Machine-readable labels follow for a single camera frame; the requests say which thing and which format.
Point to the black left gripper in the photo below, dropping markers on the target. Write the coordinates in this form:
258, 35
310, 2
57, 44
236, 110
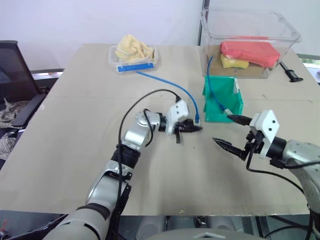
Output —
180, 127

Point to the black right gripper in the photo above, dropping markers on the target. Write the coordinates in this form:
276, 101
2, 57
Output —
253, 145

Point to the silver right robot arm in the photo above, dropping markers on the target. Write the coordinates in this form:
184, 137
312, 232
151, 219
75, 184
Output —
300, 152

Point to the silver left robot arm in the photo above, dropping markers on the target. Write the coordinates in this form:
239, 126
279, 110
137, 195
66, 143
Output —
135, 135

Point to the white coupler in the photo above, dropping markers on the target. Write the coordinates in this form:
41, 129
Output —
228, 111

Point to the green plastic bin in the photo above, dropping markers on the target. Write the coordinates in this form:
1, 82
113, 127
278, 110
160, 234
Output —
220, 107

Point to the brown cardboard sheet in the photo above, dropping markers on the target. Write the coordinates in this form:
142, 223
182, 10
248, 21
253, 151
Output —
240, 72

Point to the yellow sponge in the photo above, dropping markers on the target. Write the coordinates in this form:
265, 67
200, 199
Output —
233, 63

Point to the black hand tool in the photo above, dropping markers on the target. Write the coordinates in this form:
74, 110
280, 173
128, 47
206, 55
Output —
291, 73

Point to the small clear container blue label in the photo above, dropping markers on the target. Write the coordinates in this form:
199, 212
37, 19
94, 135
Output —
132, 67

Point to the yellow crumpled cloth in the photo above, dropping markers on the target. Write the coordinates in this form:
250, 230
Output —
132, 48

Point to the grey rounded robot torso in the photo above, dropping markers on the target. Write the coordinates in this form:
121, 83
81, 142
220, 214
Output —
200, 235

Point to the large clear plastic tub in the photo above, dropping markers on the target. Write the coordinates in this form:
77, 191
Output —
250, 25

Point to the dark side table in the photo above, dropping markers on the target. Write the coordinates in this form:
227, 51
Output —
46, 73

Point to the patterned cloth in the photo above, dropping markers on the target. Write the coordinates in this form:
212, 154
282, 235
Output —
10, 117

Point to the black mesh office chair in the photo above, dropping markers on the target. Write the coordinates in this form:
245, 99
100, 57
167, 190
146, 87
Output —
15, 75

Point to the black red-edged panel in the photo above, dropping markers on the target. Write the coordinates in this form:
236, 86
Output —
30, 228

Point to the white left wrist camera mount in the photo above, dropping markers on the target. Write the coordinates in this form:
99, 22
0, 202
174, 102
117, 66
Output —
178, 112

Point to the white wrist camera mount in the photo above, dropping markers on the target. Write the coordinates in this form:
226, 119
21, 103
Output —
178, 112
266, 128

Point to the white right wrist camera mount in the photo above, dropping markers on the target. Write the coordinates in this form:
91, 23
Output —
266, 128

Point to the dark vertical frame post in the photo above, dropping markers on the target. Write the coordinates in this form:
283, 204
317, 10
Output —
201, 20

